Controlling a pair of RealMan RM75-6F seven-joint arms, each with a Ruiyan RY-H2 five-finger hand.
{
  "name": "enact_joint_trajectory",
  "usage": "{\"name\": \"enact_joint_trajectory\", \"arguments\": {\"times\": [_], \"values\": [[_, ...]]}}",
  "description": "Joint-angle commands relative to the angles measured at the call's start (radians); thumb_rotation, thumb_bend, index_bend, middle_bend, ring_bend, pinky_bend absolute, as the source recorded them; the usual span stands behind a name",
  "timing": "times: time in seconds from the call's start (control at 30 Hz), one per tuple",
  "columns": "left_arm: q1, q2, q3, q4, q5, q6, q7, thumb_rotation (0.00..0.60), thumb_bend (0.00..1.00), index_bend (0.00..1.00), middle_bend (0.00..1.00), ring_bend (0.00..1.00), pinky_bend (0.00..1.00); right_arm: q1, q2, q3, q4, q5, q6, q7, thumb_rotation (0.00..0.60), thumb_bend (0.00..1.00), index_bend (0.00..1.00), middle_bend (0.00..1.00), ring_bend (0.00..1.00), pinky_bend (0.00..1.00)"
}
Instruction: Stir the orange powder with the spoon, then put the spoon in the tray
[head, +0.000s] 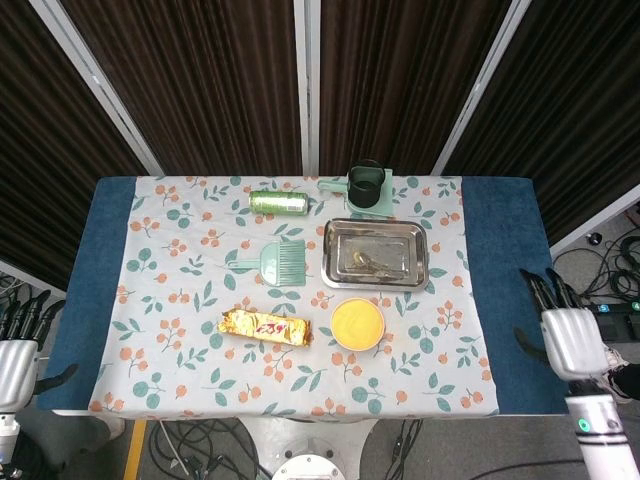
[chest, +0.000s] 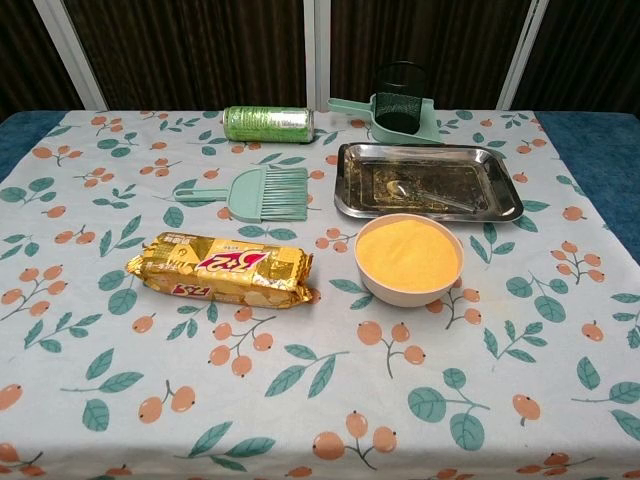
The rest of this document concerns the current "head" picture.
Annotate gold biscuit packet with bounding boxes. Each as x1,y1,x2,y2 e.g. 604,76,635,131
217,308,314,348

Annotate rectangular stainless steel tray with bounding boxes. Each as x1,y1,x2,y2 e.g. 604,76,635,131
320,217,431,292

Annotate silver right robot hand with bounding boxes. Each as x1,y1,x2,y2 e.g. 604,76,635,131
514,268,609,384

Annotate floral printed tablecloth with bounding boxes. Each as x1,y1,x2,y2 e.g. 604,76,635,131
88,174,501,419

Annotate dark brown partition panel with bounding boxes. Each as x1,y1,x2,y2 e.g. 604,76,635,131
318,0,514,177
442,0,640,246
0,0,151,291
59,0,304,177

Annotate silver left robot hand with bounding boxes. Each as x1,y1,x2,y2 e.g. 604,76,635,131
0,289,80,416

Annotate mint green hand brush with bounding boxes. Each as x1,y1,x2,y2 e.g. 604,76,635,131
227,238,307,288

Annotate white partition frame post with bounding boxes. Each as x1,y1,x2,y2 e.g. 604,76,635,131
432,0,531,177
28,0,165,177
293,0,321,177

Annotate black mesh pen holder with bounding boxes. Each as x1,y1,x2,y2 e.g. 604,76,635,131
347,159,386,209

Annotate green drink can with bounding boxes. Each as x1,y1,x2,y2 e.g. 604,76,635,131
248,189,310,217

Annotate blue table cover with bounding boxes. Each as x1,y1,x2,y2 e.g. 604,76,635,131
37,175,571,416

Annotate black floor cable bundle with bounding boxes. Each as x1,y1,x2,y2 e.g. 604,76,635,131
552,227,640,307
147,418,274,480

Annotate mint green dustpan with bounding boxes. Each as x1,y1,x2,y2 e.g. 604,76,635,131
317,169,396,219

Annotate bowl of orange powder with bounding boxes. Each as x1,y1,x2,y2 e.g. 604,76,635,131
330,297,386,350

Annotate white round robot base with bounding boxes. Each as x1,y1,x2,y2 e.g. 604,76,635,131
239,417,381,480

